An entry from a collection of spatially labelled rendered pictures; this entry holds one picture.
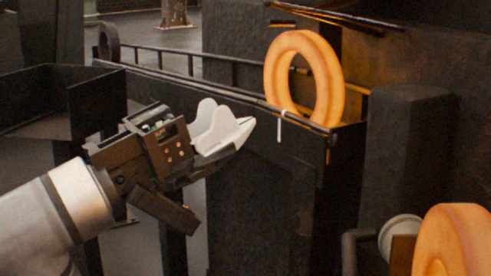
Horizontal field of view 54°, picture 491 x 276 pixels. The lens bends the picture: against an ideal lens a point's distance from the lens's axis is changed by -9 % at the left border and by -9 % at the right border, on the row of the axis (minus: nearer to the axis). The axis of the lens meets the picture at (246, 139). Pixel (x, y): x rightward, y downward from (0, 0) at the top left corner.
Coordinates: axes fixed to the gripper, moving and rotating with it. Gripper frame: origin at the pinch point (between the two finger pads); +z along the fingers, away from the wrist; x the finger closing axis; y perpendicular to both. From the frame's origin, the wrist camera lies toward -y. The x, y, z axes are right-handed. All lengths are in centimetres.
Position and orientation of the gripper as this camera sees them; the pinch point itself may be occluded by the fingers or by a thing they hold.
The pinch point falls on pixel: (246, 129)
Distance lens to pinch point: 65.9
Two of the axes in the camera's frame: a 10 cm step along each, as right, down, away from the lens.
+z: 8.2, -4.4, 3.8
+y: -2.4, -8.5, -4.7
